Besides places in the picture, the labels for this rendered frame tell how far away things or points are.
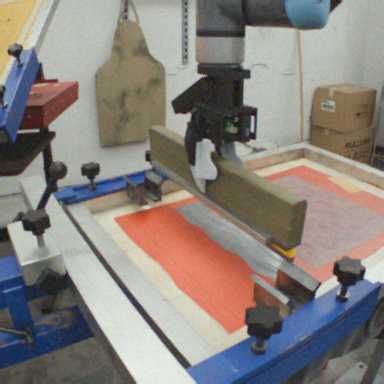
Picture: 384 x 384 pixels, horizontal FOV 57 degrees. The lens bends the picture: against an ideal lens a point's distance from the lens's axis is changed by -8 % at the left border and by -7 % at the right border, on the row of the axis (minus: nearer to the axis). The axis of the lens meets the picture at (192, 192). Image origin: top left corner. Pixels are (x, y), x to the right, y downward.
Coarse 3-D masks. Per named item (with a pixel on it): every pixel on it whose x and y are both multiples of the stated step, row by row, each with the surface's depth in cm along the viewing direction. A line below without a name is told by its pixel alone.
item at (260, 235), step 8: (160, 168) 76; (168, 168) 75; (168, 176) 73; (176, 176) 72; (184, 184) 69; (192, 184) 69; (192, 192) 67; (200, 192) 66; (200, 200) 65; (208, 200) 63; (216, 200) 63; (216, 208) 62; (224, 208) 61; (224, 216) 60; (232, 216) 58; (240, 216) 58; (240, 224) 57; (248, 224) 56; (248, 232) 56; (256, 232) 54; (264, 232) 54; (264, 240) 53
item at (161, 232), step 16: (272, 176) 104; (288, 176) 104; (304, 176) 104; (320, 176) 104; (304, 192) 95; (320, 192) 95; (336, 192) 95; (160, 208) 87; (128, 224) 80; (144, 224) 80; (160, 224) 80; (176, 224) 80; (192, 224) 80; (144, 240) 74; (160, 240) 74; (176, 240) 74; (192, 240) 74; (208, 240) 74; (160, 256) 69; (176, 256) 69
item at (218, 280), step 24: (360, 192) 95; (312, 216) 83; (336, 216) 83; (360, 216) 83; (312, 240) 74; (336, 240) 74; (360, 240) 73; (168, 264) 67; (192, 264) 67; (216, 264) 67; (240, 264) 67; (312, 264) 66; (192, 288) 61; (216, 288) 61; (240, 288) 61; (216, 312) 56; (240, 312) 55
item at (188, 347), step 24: (336, 168) 108; (360, 168) 101; (120, 192) 87; (168, 192) 94; (72, 216) 76; (96, 240) 67; (120, 264) 61; (120, 288) 59; (144, 288) 55; (144, 312) 52; (168, 312) 51; (168, 336) 46; (192, 336) 46; (192, 360) 43
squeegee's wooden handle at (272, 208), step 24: (168, 144) 73; (216, 168) 61; (240, 168) 59; (216, 192) 63; (240, 192) 57; (264, 192) 53; (288, 192) 51; (264, 216) 54; (288, 216) 49; (288, 240) 51
